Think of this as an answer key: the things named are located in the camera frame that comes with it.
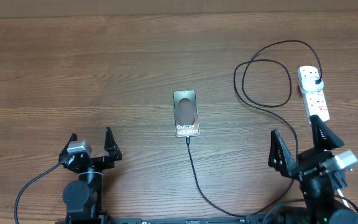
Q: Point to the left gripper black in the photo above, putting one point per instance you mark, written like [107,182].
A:
[109,145]

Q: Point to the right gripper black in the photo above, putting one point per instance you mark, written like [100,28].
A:
[309,160]

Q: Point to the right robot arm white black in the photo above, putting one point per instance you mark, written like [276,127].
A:
[320,204]

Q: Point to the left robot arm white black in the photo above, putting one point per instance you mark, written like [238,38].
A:
[83,197]

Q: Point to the white charger plug adapter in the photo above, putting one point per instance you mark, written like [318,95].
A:
[309,85]

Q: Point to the white power strip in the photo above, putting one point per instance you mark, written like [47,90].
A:
[315,103]

